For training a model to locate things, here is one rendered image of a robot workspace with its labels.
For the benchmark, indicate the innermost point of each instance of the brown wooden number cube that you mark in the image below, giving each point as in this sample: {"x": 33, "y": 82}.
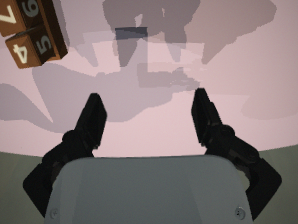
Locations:
{"x": 18, "y": 16}
{"x": 30, "y": 48}

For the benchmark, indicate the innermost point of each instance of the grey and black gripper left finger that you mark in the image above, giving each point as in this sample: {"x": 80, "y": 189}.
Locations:
{"x": 77, "y": 143}

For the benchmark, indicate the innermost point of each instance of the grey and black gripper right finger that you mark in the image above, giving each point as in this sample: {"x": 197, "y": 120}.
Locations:
{"x": 264, "y": 179}

